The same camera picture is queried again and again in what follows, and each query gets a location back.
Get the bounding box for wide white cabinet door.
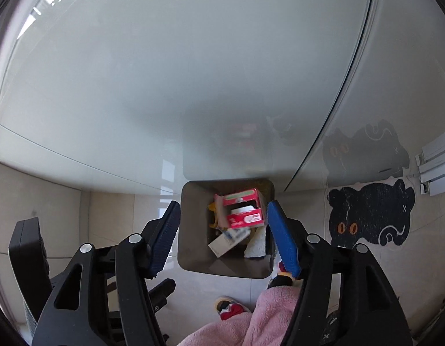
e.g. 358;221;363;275
0;0;375;202

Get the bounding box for white slatted panel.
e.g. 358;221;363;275
415;139;445;197

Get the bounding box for white tissue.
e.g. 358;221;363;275
244;229;268;259

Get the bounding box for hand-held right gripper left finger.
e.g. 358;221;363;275
31;200;182;346

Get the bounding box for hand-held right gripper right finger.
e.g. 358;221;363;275
268;200;414;346

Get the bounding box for red and white carton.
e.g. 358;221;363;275
214;187;265;229

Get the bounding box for orange snack packet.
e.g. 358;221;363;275
208;204;227;229

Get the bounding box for pink fleece pants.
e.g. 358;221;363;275
183;279;306;346

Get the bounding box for grey trash bin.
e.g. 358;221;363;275
177;177;275;279

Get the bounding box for narrow white cabinet door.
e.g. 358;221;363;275
284;0;445;191

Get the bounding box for small white blue box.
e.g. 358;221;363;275
208;228;251;258

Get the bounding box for black cat floor mat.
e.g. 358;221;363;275
326;178;416;249

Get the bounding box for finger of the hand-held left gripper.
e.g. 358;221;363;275
147;277;177;312

